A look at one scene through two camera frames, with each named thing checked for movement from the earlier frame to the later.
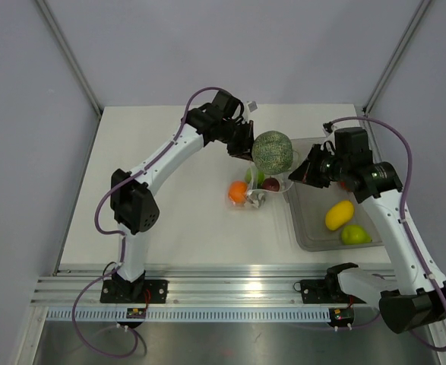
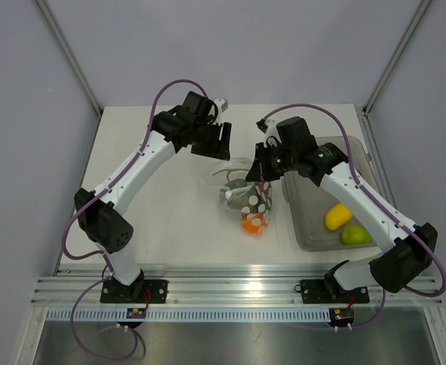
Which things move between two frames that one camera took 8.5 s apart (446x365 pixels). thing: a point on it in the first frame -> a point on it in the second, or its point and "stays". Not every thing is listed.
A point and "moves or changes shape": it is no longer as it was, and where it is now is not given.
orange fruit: [238, 192] -> [253, 223]
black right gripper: [304, 172] -> [260, 170]
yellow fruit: [338, 214] stays
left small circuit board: [136, 312] stays
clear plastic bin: [325, 217] stays
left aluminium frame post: [71, 58] stays
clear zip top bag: [250, 191] moves or changes shape
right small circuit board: [342, 316] stays
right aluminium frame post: [405, 40] stays
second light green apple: [354, 234] stays
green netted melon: [272, 152] moves or changes shape
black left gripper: [244, 149] -> [219, 149]
